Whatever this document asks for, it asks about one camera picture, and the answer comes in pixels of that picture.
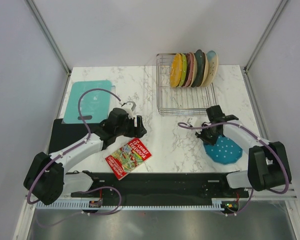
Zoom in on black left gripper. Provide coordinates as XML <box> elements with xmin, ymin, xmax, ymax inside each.
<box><xmin>115</xmin><ymin>114</ymin><xmax>146</xmax><ymax>138</ymax></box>

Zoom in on blue polka dot plate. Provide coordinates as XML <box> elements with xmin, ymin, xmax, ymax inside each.
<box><xmin>203</xmin><ymin>136</ymin><xmax>243</xmax><ymax>165</ymax></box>

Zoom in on wire dish rack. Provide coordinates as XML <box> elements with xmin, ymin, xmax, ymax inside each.
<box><xmin>156</xmin><ymin>53</ymin><xmax>218</xmax><ymax>116</ymax></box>

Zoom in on pink polka dot plate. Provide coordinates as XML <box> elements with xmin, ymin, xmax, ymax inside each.
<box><xmin>183</xmin><ymin>52</ymin><xmax>195</xmax><ymax>87</ymax></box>

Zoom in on orange polka dot plate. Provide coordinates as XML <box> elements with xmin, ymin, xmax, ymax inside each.
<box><xmin>169</xmin><ymin>53</ymin><xmax>183</xmax><ymax>88</ymax></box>

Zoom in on green polka dot plate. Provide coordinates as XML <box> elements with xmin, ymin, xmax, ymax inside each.
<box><xmin>178</xmin><ymin>53</ymin><xmax>188</xmax><ymax>87</ymax></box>

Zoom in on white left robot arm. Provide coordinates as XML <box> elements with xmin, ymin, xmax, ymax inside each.
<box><xmin>23</xmin><ymin>107</ymin><xmax>147</xmax><ymax>205</ymax></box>

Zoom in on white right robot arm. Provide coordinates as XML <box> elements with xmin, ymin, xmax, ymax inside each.
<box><xmin>194</xmin><ymin>105</ymin><xmax>292</xmax><ymax>197</ymax></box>

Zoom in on red children's book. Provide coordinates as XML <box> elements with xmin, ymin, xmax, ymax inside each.
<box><xmin>105</xmin><ymin>138</ymin><xmax>152</xmax><ymax>181</ymax></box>

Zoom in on teal cutting board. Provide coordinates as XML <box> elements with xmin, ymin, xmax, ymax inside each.
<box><xmin>63</xmin><ymin>80</ymin><xmax>116</xmax><ymax>124</ymax></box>

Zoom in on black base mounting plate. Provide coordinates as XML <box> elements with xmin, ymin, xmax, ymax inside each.
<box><xmin>71</xmin><ymin>172</ymin><xmax>249</xmax><ymax>206</ymax></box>

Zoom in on cream and blue plate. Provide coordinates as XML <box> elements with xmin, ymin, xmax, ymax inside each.
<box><xmin>200</xmin><ymin>50</ymin><xmax>219</xmax><ymax>88</ymax></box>

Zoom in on black mat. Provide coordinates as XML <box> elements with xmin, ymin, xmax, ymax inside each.
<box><xmin>47</xmin><ymin>118</ymin><xmax>88</xmax><ymax>154</ymax></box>

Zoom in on dark teal plate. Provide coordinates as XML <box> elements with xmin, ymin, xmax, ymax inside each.
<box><xmin>191</xmin><ymin>49</ymin><xmax>206</xmax><ymax>88</ymax></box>

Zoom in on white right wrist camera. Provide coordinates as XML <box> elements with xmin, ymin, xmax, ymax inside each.
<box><xmin>186</xmin><ymin>116</ymin><xmax>200</xmax><ymax>128</ymax></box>

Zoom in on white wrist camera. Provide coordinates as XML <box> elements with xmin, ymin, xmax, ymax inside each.
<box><xmin>121</xmin><ymin>101</ymin><xmax>136</xmax><ymax>119</ymax></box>
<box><xmin>186</xmin><ymin>116</ymin><xmax>200</xmax><ymax>128</ymax></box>

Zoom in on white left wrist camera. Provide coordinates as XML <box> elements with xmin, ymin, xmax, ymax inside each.
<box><xmin>121</xmin><ymin>101</ymin><xmax>136</xmax><ymax>119</ymax></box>

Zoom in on white slotted cable duct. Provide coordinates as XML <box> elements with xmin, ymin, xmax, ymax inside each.
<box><xmin>35</xmin><ymin>198</ymin><xmax>224</xmax><ymax>211</ymax></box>

